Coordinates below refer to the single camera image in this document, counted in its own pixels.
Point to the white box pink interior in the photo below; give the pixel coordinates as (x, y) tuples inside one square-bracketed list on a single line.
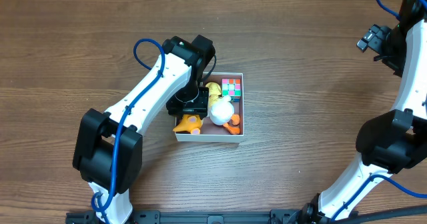
[(209, 131)]

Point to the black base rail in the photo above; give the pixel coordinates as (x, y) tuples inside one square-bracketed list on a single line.
[(275, 216)]

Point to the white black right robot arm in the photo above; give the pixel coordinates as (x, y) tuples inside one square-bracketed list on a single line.
[(393, 141)]

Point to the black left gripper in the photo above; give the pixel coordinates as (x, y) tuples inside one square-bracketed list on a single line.
[(187, 108)]

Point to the multicoloured puzzle cube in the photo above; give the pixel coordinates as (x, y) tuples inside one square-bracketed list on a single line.
[(232, 88)]

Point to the white plush duck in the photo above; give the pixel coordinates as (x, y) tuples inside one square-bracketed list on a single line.
[(220, 109)]

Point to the orange toy dinosaur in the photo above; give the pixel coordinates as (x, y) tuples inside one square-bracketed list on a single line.
[(189, 123)]

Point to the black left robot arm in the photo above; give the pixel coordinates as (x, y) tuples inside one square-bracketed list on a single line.
[(108, 151)]

